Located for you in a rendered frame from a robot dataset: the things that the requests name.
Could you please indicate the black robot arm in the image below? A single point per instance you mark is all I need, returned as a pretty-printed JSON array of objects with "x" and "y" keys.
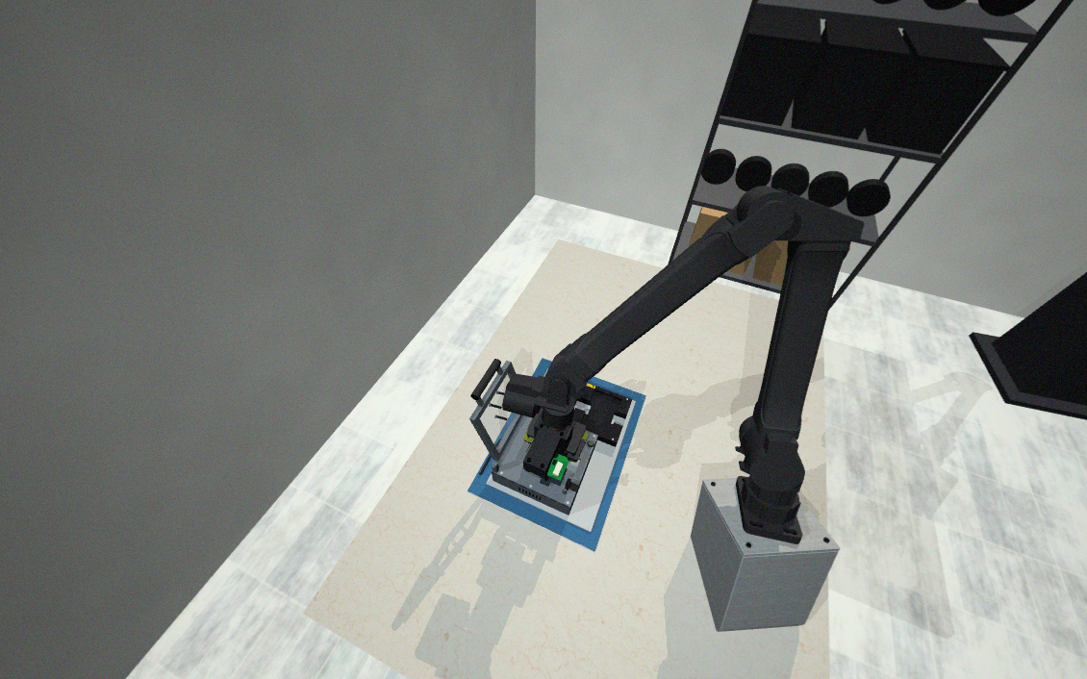
[{"x": 768, "y": 499}]

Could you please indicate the green circuit board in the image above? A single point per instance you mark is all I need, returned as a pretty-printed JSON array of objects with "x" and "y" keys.
[{"x": 558, "y": 467}]

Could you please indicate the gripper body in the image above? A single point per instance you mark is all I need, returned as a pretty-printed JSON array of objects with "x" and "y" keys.
[{"x": 576, "y": 443}]

